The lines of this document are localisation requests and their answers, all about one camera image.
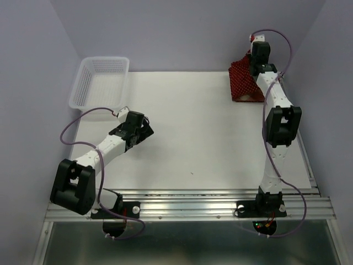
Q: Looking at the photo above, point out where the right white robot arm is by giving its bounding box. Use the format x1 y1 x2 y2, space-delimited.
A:
241 35 302 218

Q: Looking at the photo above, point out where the red plaid skirt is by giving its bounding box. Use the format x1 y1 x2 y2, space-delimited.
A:
236 93 256 102

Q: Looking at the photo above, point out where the white plastic basket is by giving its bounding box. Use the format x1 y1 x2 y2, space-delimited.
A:
68 56 130 112

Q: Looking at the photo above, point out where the aluminium rail frame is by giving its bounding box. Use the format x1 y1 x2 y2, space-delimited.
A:
33 72 348 265

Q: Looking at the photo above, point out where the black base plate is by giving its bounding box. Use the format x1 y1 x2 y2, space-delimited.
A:
233 200 287 219
90 201 141 220

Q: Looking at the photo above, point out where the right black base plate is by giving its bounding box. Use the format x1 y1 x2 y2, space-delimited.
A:
233 200 287 219

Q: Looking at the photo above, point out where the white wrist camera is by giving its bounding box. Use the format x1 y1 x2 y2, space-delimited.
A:
249 34 265 43
114 106 130 123

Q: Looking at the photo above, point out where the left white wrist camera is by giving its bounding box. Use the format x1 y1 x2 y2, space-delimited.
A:
114 106 130 123

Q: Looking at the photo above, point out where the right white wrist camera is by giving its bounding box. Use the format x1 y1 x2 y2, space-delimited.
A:
249 34 265 43

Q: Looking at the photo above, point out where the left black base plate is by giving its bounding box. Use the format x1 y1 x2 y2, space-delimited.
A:
90 201 141 220

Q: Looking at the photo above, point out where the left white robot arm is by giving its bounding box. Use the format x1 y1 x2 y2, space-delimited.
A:
50 107 154 218

